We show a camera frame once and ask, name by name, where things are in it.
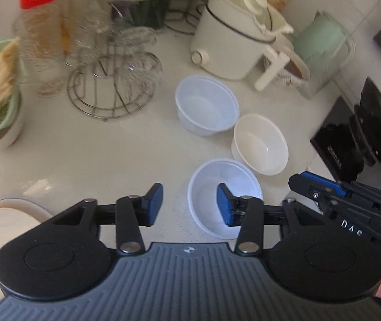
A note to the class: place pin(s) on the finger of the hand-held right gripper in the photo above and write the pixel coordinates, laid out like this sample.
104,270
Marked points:
331,184
311,192

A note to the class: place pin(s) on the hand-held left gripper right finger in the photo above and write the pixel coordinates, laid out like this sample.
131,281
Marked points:
225,204

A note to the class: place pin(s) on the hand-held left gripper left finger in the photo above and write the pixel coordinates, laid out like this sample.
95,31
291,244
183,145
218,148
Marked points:
152,204

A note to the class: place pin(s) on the translucent white plastic bowl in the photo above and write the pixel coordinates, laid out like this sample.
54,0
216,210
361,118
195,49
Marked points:
207,187
207,107

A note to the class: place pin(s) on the white ceramic bowl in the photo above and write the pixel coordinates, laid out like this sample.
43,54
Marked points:
260,147

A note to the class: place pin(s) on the white plate large leaf print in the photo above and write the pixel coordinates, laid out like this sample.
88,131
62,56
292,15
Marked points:
10,217

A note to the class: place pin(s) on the black induction cooktop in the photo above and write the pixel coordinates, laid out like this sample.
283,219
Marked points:
337,143

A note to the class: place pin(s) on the black pan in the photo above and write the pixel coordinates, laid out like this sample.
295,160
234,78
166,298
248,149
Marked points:
374,117

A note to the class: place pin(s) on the floral ceramic pot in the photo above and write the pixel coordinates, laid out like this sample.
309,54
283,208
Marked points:
299,72

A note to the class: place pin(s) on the group of small clear glasses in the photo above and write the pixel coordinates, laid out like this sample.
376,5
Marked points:
137,70

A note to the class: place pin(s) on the pale green kettle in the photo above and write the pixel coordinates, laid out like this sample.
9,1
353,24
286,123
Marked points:
321,40

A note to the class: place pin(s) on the white bowl with brown foot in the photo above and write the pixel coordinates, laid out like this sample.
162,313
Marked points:
13,131

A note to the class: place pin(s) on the white electric cooking pot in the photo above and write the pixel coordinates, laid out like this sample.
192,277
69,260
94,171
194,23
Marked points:
224,46

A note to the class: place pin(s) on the clear jar with red lid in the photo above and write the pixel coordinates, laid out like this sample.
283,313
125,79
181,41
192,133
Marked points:
40,40

